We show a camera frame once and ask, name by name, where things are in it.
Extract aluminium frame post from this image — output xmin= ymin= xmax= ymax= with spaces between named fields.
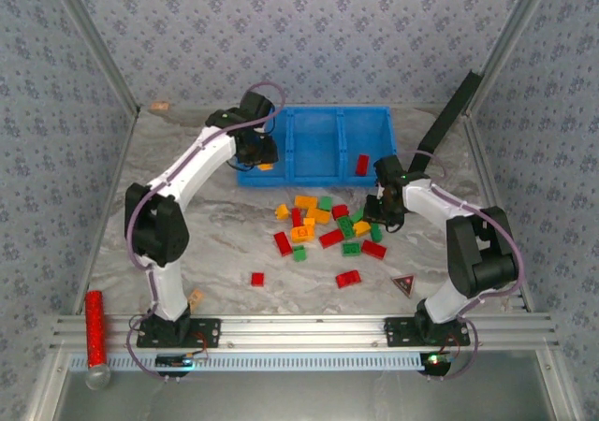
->
xmin=46 ymin=0 xmax=142 ymax=116
xmin=466 ymin=0 xmax=561 ymax=113

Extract aluminium table side rail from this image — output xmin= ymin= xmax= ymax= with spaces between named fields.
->
xmin=460 ymin=109 xmax=535 ymax=313
xmin=73 ymin=107 xmax=141 ymax=315

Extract long black foam strip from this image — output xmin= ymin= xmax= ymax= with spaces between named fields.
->
xmin=407 ymin=69 xmax=484 ymax=175

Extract small circuit board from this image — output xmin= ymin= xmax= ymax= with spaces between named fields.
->
xmin=155 ymin=353 xmax=210 ymax=369
xmin=419 ymin=351 xmax=454 ymax=376

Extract red glitter microphone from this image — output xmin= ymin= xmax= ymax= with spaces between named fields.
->
xmin=83 ymin=289 xmax=113 ymax=391

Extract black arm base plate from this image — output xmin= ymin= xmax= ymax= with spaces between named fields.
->
xmin=136 ymin=317 xmax=222 ymax=349
xmin=384 ymin=316 xmax=472 ymax=347

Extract aluminium mounting rail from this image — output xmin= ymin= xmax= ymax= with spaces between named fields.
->
xmin=49 ymin=312 xmax=561 ymax=353

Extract aluminium frame leg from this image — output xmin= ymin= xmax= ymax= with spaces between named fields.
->
xmin=25 ymin=350 xmax=71 ymax=421
xmin=535 ymin=349 xmax=584 ymax=421

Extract blue three-compartment plastic bin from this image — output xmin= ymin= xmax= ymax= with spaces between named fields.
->
xmin=236 ymin=106 xmax=399 ymax=188

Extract blue slotted cable duct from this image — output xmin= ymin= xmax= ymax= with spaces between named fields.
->
xmin=68 ymin=351 xmax=428 ymax=373

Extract black red triangle sign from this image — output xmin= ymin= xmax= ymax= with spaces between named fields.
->
xmin=390 ymin=273 xmax=416 ymax=298

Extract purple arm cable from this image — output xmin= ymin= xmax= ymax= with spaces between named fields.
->
xmin=402 ymin=149 xmax=525 ymax=381
xmin=124 ymin=81 xmax=286 ymax=383

